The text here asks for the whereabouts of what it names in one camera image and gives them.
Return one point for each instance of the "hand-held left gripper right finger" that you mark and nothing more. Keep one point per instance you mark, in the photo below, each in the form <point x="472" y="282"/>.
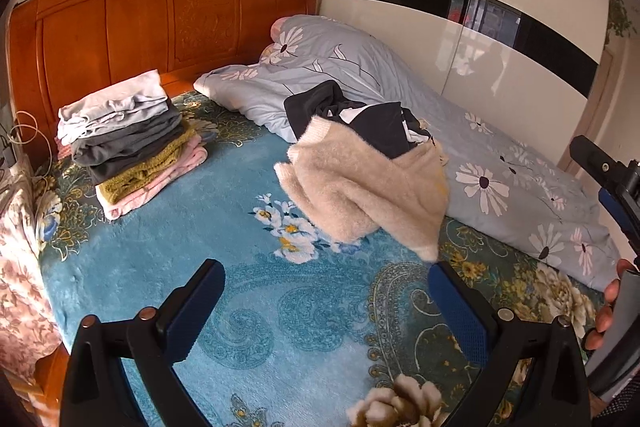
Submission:
<point x="460" y="312"/>

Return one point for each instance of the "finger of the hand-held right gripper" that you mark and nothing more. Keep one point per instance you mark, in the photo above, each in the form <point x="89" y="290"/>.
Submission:
<point x="620" y="219"/>
<point x="600" y="164"/>

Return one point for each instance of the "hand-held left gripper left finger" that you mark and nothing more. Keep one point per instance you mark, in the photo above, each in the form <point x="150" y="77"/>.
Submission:
<point x="194" y="312"/>

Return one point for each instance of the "cream fuzzy sweater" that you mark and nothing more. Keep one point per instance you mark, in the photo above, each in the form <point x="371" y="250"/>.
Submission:
<point x="360" y="177"/>

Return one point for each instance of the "stack of folded clothes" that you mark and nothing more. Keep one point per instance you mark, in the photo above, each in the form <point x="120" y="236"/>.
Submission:
<point x="125" y="137"/>

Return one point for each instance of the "dark clothes heap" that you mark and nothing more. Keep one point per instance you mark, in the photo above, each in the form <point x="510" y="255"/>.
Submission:
<point x="380" y="127"/>

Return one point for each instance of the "person's right hand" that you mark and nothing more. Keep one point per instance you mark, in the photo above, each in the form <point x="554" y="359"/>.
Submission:
<point x="600" y="322"/>

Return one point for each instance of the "teal floral bed blanket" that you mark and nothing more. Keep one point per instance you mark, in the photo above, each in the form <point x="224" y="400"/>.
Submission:
<point x="200" y="217"/>

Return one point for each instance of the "grey-blue floral quilt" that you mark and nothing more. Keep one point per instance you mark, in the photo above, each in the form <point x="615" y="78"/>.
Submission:
<point x="500" y="147"/>

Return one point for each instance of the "pink floral cloth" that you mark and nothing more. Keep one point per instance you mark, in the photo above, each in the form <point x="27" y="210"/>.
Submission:
<point x="20" y="267"/>

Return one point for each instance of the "charger plug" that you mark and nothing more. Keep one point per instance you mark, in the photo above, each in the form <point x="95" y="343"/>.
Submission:
<point x="7" y="156"/>

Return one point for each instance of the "wooden headboard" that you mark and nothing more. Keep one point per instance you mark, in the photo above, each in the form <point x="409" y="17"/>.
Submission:
<point x="140" y="32"/>

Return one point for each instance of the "green plant wall decal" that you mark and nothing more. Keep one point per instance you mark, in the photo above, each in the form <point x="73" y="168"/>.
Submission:
<point x="618" y="19"/>

